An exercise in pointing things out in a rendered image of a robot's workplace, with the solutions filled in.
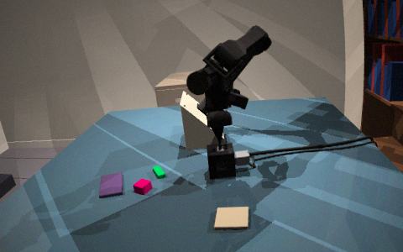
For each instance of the small magenta cube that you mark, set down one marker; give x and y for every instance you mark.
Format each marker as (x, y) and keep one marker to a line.
(142, 186)

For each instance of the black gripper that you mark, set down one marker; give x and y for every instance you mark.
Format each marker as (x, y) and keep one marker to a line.
(217, 118)

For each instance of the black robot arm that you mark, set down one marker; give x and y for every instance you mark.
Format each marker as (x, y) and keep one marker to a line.
(233, 55)

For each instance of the small green block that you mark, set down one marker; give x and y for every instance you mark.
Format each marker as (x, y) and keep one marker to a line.
(157, 170)

